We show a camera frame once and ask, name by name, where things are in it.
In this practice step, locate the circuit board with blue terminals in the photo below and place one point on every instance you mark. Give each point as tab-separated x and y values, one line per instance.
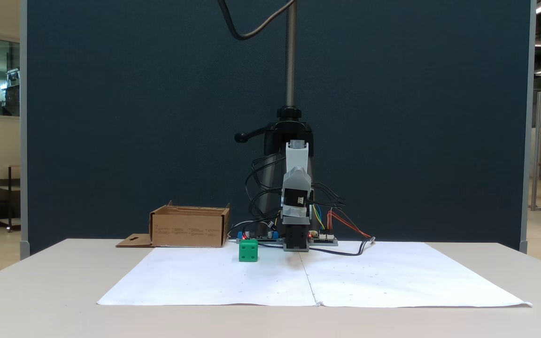
261	238

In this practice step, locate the small grey-edged circuit board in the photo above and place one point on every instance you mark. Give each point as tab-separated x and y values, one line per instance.
324	241

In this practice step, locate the dark blue partition panel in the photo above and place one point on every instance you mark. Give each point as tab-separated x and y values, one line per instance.
158	117

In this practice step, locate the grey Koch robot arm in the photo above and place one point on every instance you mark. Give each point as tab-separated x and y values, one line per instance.
296	216

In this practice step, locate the brown cardboard box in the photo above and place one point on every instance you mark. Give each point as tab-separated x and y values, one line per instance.
188	230

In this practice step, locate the white paper sheet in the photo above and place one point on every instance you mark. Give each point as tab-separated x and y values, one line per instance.
402	277
214	277

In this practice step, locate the framed wall window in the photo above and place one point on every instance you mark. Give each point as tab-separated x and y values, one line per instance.
5	77

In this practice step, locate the green die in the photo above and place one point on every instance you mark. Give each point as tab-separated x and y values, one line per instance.
248	251

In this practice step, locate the black metal cart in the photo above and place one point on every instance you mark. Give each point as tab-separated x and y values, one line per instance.
8	197

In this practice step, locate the light grey fixed gripper finger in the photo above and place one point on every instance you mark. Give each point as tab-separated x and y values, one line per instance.
297	167

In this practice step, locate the threaded metal stand pole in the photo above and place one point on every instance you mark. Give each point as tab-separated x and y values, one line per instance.
290	56

